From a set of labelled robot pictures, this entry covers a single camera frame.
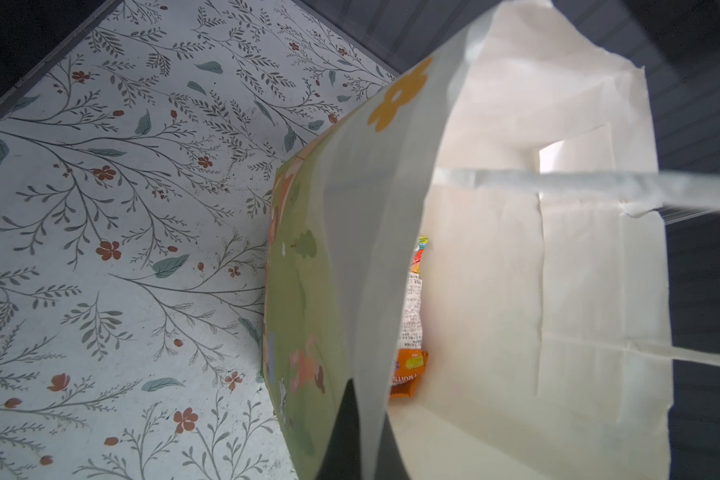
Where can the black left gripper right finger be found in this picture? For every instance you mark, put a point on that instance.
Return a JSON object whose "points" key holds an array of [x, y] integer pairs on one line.
{"points": [[390, 465]]}

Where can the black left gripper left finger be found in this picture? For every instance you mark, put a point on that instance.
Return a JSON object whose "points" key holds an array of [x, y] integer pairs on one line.
{"points": [[342, 460]]}

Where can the small orange candy bag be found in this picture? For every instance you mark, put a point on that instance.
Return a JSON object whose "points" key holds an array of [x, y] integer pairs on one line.
{"points": [[411, 357]]}

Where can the white illustrated paper bag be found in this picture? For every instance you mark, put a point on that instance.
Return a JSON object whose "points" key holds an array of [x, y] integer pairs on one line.
{"points": [[526, 155]]}

